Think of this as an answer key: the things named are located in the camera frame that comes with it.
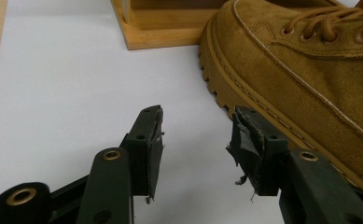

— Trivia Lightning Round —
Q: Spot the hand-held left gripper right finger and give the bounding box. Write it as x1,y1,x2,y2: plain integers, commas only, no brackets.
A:
226,105,291,203

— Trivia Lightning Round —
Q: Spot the tan suede boot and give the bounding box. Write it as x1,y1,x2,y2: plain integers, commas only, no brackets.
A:
199,0,363,195

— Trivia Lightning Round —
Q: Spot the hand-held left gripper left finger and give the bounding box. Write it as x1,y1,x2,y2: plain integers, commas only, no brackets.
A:
119,105,165,205

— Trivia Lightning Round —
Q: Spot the wooden shoe rack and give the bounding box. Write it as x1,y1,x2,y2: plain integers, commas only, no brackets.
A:
109,0,348,51

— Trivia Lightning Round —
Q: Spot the white table mat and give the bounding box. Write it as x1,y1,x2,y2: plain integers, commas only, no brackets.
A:
0,0,287,224

